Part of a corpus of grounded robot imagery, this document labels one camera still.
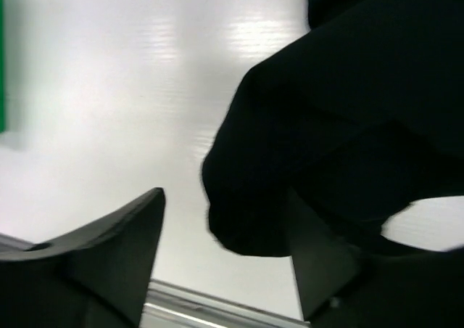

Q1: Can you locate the black t shirt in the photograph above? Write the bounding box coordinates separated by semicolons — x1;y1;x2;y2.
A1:
202;0;463;257

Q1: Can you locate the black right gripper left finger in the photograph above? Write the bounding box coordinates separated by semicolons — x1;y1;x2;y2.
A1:
1;188;165;328

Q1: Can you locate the green plastic tray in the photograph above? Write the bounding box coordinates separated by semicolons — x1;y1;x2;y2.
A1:
0;0;7;134

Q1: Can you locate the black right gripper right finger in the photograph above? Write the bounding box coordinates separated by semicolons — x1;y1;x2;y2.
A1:
288;189;464;328

